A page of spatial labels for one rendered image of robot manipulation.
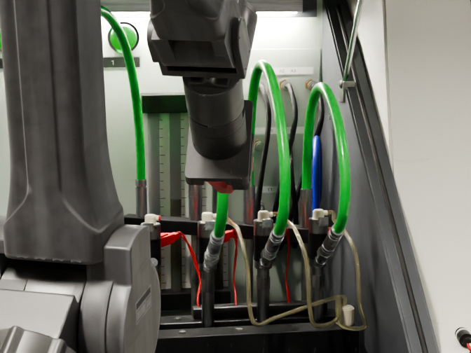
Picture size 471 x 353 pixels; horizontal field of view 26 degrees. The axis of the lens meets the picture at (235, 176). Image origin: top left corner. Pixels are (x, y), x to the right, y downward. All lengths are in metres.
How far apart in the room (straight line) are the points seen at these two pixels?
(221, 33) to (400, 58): 0.67
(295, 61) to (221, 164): 0.69
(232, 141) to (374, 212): 0.46
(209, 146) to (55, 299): 0.45
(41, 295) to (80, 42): 0.15
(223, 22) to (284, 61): 0.83
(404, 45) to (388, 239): 0.30
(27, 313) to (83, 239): 0.05
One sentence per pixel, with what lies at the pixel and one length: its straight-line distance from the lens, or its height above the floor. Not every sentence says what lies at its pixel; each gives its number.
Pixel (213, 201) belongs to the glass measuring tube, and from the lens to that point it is 1.69.
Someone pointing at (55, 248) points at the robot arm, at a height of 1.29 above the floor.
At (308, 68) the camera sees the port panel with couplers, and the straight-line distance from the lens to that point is 1.72.
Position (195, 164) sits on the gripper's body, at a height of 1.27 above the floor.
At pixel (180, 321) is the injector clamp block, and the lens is 1.49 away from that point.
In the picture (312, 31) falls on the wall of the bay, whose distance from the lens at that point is 1.72.
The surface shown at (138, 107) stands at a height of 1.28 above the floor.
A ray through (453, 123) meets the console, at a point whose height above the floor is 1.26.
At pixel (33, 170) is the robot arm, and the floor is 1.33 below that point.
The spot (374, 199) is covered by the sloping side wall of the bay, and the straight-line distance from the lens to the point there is 1.45.
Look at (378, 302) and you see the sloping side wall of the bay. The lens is 1.44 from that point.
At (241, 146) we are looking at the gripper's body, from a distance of 1.04.
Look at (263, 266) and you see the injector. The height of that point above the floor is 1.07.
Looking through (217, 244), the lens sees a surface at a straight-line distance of 1.34.
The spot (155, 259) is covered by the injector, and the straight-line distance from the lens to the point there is 1.41.
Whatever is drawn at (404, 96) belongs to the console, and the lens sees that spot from 1.51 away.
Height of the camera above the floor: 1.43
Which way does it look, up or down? 9 degrees down
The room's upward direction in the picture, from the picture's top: straight up
